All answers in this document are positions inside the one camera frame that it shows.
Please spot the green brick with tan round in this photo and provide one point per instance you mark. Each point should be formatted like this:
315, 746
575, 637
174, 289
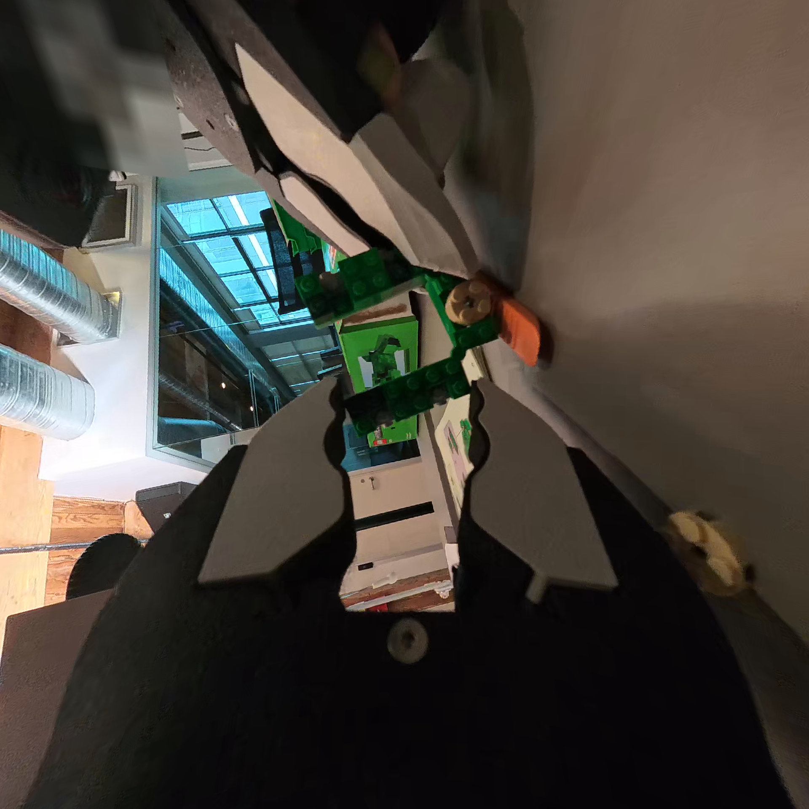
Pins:
467, 303

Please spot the light green toy box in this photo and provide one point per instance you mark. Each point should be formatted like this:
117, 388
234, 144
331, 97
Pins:
297, 231

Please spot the silver ventilation duct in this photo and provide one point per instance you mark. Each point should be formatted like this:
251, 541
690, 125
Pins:
38, 392
44, 284

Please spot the green grey brick assembly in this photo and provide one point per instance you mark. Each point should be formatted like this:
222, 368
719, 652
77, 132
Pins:
354, 284

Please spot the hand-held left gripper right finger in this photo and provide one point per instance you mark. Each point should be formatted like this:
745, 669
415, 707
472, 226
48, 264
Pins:
537, 505

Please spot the large green brick assembly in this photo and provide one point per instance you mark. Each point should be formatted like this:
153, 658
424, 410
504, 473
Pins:
411, 395

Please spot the brick instruction booklet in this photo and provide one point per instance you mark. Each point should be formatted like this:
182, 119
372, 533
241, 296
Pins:
456, 467

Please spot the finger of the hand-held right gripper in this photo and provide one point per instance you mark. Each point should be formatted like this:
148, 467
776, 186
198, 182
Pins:
411, 202
291, 101

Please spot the tan lego piece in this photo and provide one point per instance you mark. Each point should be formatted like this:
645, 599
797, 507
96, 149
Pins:
708, 550

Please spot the orange brick separator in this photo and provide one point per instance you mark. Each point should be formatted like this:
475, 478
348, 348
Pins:
521, 328

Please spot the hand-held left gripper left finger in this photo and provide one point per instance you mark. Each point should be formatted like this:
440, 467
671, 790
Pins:
272, 499

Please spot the glass partition window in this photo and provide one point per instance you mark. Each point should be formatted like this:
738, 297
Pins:
208, 265

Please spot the black box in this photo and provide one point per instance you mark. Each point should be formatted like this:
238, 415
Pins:
164, 502

